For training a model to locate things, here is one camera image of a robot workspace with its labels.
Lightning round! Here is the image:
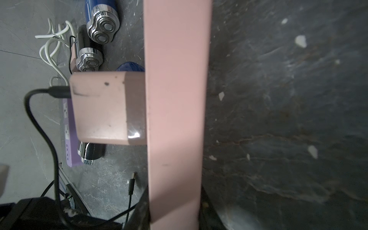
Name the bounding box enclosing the black shaver power plug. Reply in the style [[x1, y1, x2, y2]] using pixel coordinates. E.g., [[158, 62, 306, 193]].
[[78, 142, 106, 165]]

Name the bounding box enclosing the black electric shaver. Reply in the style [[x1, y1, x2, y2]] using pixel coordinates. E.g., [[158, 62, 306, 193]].
[[75, 25, 104, 72]]

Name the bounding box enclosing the pink power strip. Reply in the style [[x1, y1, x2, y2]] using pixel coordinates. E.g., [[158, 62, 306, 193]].
[[143, 1, 212, 230]]

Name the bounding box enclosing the purple power strip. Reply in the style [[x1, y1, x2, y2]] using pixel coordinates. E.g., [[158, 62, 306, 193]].
[[62, 98, 83, 167]]

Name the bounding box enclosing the black shaver charging cable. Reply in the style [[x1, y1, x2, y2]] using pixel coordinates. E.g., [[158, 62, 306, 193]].
[[23, 85, 150, 230]]

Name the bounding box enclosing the white power cable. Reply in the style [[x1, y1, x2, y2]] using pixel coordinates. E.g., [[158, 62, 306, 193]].
[[34, 18, 77, 87]]

